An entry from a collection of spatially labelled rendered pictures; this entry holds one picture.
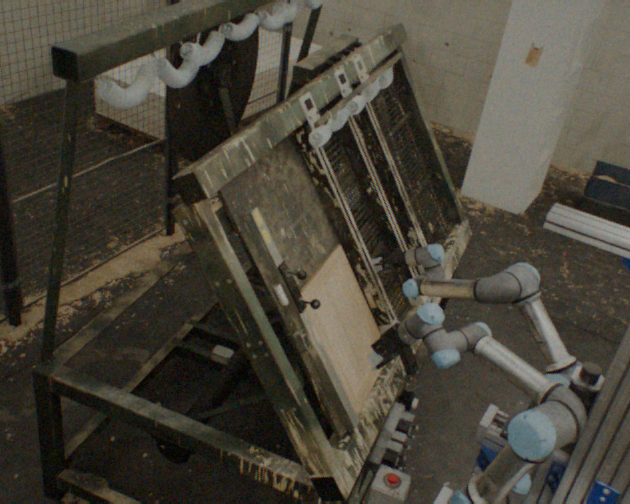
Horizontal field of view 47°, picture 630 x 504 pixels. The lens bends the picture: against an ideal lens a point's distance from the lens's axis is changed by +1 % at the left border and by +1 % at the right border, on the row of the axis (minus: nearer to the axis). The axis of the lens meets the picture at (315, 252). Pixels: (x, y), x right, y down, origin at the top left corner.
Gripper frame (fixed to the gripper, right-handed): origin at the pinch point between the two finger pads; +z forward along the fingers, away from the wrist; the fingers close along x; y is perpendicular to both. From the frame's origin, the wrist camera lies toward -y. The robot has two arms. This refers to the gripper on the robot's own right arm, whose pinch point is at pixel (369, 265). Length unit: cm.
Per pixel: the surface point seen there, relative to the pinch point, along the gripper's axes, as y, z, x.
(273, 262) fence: 66, -2, -37
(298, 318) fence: 66, -1, -13
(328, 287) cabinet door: 37.2, 0.4, -10.1
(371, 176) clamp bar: -26.5, -4.4, -31.7
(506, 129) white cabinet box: -341, 18, 49
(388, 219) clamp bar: -26.5, -4.0, -9.4
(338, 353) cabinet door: 51, 0, 13
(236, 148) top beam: 66, -8, -80
